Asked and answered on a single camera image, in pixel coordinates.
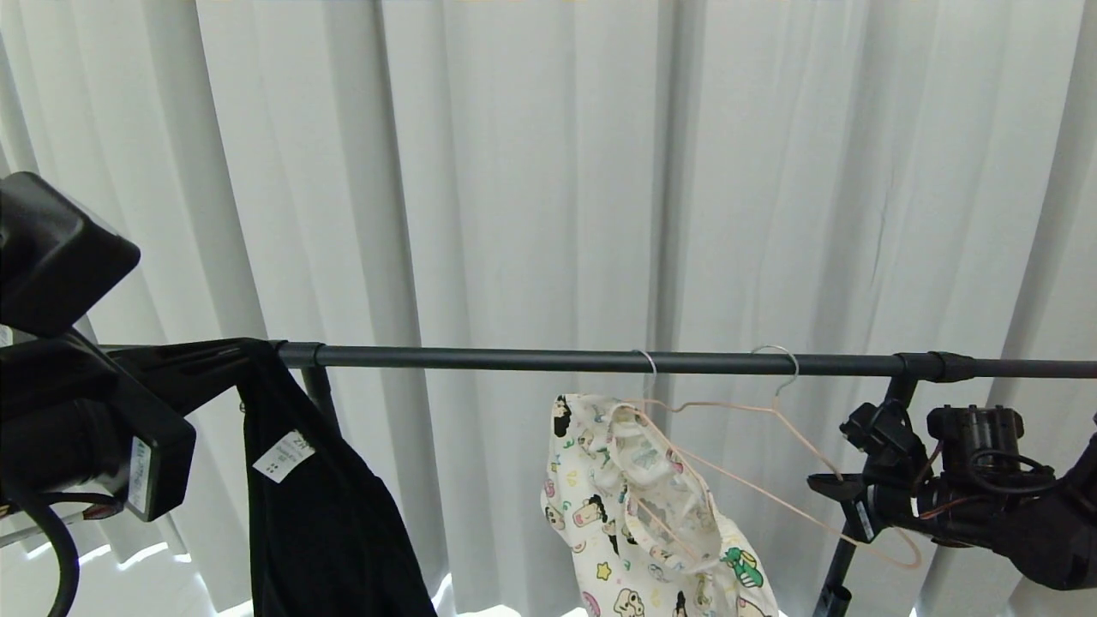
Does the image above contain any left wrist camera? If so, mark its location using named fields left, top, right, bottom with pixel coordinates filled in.
left=0, top=171, right=142, bottom=337

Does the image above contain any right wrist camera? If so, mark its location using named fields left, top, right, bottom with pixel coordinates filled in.
left=840, top=401, right=928, bottom=482

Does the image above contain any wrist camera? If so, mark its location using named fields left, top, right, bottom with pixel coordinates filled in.
left=840, top=401, right=928, bottom=482
left=0, top=171, right=142, bottom=337

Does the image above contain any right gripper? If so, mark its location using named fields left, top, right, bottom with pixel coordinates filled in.
left=833, top=480, right=948, bottom=546

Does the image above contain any black garment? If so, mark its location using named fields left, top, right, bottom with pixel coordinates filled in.
left=236, top=338, right=438, bottom=617

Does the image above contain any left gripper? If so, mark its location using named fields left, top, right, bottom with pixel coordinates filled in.
left=0, top=330, right=198, bottom=523

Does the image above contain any black clothes rack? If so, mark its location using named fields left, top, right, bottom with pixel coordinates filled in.
left=99, top=338, right=1097, bottom=617

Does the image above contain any cream printed garment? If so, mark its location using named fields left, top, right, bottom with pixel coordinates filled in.
left=540, top=394, right=781, bottom=617

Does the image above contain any pink clothes hanger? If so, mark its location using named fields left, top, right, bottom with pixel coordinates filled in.
left=610, top=349, right=716, bottom=566
left=638, top=344, right=924, bottom=572

